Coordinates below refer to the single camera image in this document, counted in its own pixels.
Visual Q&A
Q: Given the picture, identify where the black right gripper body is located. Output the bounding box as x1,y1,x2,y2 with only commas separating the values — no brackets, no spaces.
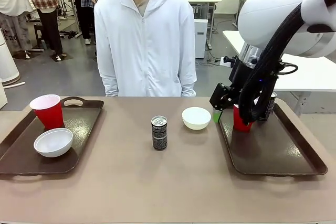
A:
228,56,263,96

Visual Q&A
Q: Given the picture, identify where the red plastic cup white inside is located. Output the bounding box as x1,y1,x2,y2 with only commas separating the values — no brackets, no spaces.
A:
233,103,254,132
29,94,66,130

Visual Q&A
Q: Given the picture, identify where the black Pepsi can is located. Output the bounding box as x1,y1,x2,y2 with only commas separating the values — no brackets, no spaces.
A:
151,115,169,152
258,92,278,122

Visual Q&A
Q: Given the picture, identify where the person left forearm white sleeve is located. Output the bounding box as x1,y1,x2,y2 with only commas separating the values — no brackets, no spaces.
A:
180,73,197,97

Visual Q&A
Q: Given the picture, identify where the person right forearm white sleeve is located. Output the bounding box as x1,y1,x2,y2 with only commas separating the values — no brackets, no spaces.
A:
100,73,119,97

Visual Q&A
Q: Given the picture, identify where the white power strip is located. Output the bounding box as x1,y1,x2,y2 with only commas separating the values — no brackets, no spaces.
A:
219,56,238,68

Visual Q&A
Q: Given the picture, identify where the cream white bowl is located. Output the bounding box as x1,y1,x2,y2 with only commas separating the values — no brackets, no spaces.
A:
182,106,212,131

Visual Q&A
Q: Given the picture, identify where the white box appliance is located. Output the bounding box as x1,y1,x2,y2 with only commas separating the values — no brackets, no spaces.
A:
194,18,206,59

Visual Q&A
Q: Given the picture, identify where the large white table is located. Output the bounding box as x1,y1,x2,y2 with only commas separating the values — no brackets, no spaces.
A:
222,30,336,116

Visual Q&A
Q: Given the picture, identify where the dark brown serving tray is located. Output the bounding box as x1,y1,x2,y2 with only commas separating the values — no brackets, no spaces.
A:
0,96,105,176
215,102,328,176

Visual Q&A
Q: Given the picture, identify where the person in white hoodie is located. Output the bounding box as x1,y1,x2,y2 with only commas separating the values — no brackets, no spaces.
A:
93,0,197,98

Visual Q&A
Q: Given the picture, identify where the black wheeled floor base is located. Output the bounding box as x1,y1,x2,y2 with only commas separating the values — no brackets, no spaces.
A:
59,30,79,39

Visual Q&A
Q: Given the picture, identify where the black stool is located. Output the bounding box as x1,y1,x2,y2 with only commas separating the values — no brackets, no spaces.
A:
33,23,45,51

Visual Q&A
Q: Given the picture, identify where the white pipe on floor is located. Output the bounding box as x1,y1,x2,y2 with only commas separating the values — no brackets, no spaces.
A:
2,81,26,88

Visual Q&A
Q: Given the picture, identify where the white cylindrical air purifier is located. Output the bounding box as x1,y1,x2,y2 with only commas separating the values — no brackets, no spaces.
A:
0,28,21,86

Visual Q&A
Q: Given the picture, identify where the bystander in white shirt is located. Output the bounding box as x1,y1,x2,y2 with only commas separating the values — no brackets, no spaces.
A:
0,0,34,54

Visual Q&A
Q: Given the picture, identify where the black braided cable bundle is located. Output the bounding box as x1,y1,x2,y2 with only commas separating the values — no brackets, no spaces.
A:
238,0,336,126

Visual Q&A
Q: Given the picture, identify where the thin black camera cable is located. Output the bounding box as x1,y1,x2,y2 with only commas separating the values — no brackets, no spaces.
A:
278,62,299,76

